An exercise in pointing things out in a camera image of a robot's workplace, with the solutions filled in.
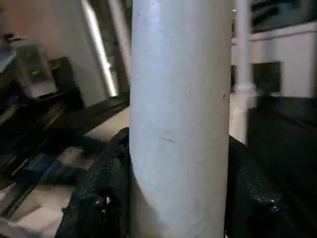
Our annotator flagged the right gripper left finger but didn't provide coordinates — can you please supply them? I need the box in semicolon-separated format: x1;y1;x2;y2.
54;127;131;238

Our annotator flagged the grey box with green light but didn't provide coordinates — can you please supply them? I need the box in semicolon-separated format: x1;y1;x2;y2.
12;40;57;100

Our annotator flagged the white glass-door cabinet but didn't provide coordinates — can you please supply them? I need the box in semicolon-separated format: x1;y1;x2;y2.
230;0;317;97

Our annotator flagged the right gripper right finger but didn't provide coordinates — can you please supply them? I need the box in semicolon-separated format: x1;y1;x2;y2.
225;136;317;238

